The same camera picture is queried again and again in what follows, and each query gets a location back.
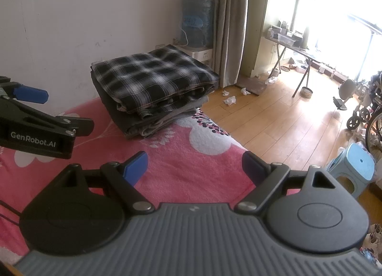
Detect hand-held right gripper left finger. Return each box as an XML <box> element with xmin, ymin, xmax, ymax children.
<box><xmin>55</xmin><ymin>151</ymin><xmax>155</xmax><ymax>213</ymax></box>

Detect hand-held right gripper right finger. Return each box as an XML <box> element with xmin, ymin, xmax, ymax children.
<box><xmin>235</xmin><ymin>151</ymin><xmax>338</xmax><ymax>214</ymax></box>

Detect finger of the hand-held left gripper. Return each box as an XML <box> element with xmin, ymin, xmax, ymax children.
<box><xmin>0</xmin><ymin>98</ymin><xmax>95</xmax><ymax>138</ymax></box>
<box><xmin>0</xmin><ymin>76</ymin><xmax>49</xmax><ymax>106</ymax></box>

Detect black white plaid pants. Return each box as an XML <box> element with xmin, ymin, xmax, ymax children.
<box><xmin>91</xmin><ymin>45</ymin><xmax>221</xmax><ymax>114</ymax></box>

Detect stack of folded clothes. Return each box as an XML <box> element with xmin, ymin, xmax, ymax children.
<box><xmin>91</xmin><ymin>67</ymin><xmax>214</xmax><ymax>139</ymax></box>

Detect pink floral blanket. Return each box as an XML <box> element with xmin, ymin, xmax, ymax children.
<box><xmin>0</xmin><ymin>97</ymin><xmax>299</xmax><ymax>265</ymax></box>

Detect brown floor mat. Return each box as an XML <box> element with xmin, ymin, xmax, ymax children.
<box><xmin>239</xmin><ymin>74</ymin><xmax>267</xmax><ymax>96</ymax></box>

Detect white plastic bag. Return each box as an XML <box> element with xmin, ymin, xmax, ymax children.
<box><xmin>265</xmin><ymin>69</ymin><xmax>281</xmax><ymax>86</ymax></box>

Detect light blue plastic stool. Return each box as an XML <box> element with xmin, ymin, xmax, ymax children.
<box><xmin>327</xmin><ymin>142</ymin><xmax>376</xmax><ymax>199</ymax></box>

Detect cream low cabinet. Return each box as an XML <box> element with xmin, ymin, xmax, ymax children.
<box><xmin>252</xmin><ymin>36</ymin><xmax>287</xmax><ymax>78</ymax></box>

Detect white cardboard box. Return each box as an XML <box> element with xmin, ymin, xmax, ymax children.
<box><xmin>175</xmin><ymin>44</ymin><xmax>214</xmax><ymax>69</ymax></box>

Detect folding table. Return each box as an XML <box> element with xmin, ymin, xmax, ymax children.
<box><xmin>263</xmin><ymin>33</ymin><xmax>323</xmax><ymax>98</ymax></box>

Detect clear plastic box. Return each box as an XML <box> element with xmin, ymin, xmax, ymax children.
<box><xmin>277</xmin><ymin>33</ymin><xmax>297</xmax><ymax>44</ymax></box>

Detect grey curtain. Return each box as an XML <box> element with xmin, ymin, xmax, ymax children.
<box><xmin>204</xmin><ymin>0</ymin><xmax>249</xmax><ymax>88</ymax></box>

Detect blue water jug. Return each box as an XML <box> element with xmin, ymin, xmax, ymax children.
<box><xmin>181</xmin><ymin>0</ymin><xmax>215</xmax><ymax>49</ymax></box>

